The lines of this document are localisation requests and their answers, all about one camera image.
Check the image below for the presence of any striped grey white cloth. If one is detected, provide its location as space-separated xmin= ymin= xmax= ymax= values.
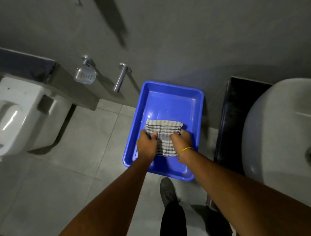
xmin=145 ymin=119 xmax=184 ymax=157

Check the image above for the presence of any chrome toilet paper holder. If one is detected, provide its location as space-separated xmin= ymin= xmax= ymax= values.
xmin=113 ymin=63 xmax=132 ymax=93

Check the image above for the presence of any blue plastic tub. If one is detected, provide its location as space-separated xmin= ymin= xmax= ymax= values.
xmin=122 ymin=81 xmax=204 ymax=181

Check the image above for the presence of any person's right forearm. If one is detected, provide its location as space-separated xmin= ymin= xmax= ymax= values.
xmin=179 ymin=148 xmax=311 ymax=236

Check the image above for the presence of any person's right hand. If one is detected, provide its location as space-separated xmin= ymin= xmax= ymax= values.
xmin=169 ymin=129 xmax=195 ymax=158

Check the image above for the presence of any yellow thread wristband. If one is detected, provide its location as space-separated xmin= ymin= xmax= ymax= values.
xmin=177 ymin=147 xmax=195 ymax=163

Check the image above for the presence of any person's left hand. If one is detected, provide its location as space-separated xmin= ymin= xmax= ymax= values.
xmin=136 ymin=129 xmax=159 ymax=160

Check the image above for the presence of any black trouser leg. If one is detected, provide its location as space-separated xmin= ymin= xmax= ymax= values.
xmin=160 ymin=202 xmax=187 ymax=236

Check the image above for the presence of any white wash basin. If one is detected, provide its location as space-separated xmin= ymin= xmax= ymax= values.
xmin=242 ymin=78 xmax=311 ymax=207

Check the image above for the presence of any white toilet bowl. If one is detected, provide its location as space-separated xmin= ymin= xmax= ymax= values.
xmin=0 ymin=76 xmax=73 ymax=158

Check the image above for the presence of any person's left forearm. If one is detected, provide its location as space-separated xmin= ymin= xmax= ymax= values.
xmin=59 ymin=156 xmax=154 ymax=236

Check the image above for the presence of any grey shoe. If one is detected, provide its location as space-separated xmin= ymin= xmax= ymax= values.
xmin=160 ymin=177 xmax=181 ymax=207

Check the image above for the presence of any black stone counter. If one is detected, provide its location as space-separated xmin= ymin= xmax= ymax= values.
xmin=213 ymin=76 xmax=273 ymax=175

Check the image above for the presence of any clear wall soap dish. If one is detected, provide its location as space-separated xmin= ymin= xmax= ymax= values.
xmin=74 ymin=55 xmax=97 ymax=85

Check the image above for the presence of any grey ledge behind toilet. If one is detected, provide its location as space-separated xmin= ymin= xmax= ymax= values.
xmin=0 ymin=47 xmax=100 ymax=111

